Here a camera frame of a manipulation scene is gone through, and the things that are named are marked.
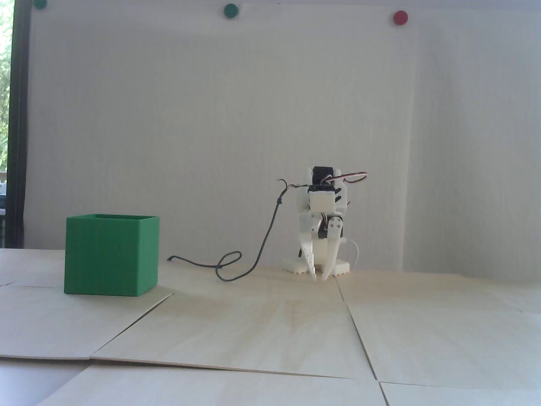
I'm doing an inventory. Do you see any dark window frame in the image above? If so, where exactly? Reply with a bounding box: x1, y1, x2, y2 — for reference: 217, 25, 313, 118
6, 0, 33, 249

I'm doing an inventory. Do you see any black camera cable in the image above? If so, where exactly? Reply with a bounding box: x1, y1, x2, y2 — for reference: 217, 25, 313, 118
168, 179, 312, 281

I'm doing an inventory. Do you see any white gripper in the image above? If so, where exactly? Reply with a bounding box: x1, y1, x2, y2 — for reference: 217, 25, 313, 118
296, 185, 349, 282

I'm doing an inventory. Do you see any green open box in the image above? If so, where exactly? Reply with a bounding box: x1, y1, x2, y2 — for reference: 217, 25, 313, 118
64, 214, 160, 296

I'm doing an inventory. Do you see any white power cable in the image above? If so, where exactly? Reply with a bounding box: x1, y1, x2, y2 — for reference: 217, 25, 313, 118
344, 239, 360, 271

